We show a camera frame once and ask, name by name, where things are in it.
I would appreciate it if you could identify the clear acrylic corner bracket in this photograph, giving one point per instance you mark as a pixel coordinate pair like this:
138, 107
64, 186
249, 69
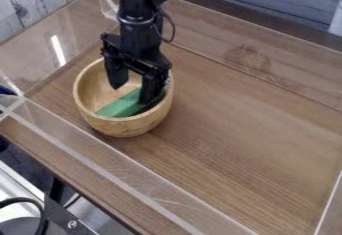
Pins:
109, 9

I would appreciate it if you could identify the black metal table leg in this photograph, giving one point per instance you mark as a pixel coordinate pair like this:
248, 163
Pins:
56, 190

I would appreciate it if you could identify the green rectangular block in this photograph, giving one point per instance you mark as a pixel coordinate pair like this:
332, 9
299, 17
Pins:
126, 106

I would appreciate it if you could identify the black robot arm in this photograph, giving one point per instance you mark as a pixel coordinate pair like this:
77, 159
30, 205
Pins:
141, 9

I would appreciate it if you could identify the clear acrylic front wall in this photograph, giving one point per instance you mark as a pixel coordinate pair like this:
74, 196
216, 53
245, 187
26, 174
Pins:
136, 196

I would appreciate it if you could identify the brown wooden bowl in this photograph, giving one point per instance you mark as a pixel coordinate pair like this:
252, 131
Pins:
93, 95

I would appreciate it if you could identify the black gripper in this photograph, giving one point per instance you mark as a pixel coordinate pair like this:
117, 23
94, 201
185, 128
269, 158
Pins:
133, 50

